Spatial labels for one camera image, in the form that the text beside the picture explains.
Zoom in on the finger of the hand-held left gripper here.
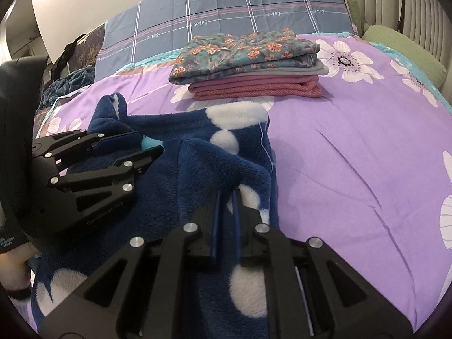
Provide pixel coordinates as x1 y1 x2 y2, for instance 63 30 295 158
32 129 144 159
49 145 165 218

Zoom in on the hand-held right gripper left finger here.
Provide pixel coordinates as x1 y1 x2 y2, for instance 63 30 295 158
40 190 222 339

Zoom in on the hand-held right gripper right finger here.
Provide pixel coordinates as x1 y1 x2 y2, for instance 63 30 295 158
231 189 414 339

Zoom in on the navy fleece star garment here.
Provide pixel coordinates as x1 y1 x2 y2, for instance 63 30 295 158
30 94 281 329

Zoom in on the person's left forearm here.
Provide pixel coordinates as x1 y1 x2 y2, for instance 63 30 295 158
0 245 34 302

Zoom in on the teal knitted cloth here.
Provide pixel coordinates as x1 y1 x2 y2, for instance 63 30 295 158
42 65 96 108

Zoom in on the dark floral blanket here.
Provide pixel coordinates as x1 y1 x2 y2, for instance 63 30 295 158
33 25 107 138

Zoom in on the purple floral bedsheet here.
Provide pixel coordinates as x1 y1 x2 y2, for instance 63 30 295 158
32 35 452 336

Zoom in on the pink folded garment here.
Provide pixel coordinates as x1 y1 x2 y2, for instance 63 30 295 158
189 76 323 101

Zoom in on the teal floral folded garment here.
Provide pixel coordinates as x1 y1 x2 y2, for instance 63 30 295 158
169 28 320 86

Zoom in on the black wristband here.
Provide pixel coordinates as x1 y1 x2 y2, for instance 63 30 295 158
6 288 32 301

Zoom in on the blue plaid pillow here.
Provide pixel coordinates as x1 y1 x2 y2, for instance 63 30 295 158
95 0 355 80

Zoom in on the grey folded garment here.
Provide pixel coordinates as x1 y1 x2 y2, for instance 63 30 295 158
226 59 329 77

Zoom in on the green pillow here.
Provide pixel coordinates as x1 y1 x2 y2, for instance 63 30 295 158
362 25 447 85

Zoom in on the black strap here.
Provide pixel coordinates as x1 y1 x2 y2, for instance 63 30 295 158
53 34 87 78

